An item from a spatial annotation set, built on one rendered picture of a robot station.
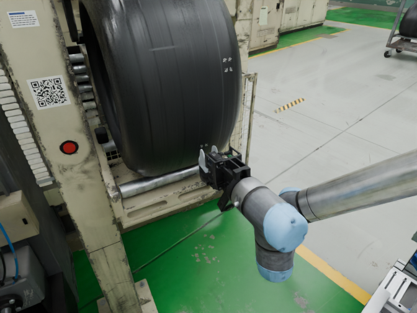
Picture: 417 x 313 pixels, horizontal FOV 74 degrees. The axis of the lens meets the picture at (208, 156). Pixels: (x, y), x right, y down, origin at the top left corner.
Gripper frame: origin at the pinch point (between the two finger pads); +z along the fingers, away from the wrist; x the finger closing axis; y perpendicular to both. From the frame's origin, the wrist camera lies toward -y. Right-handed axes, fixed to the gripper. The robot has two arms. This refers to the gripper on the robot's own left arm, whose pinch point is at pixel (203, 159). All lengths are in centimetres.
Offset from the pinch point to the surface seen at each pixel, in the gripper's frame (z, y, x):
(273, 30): 396, -18, -344
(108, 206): 21.2, -19.7, 26.7
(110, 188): 11.1, -6.7, 24.9
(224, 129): -3.4, 9.1, -5.0
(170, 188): 13.3, -15.1, 6.9
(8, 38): 14, 34, 36
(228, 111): -4.6, 14.2, -5.7
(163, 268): 53, -97, 8
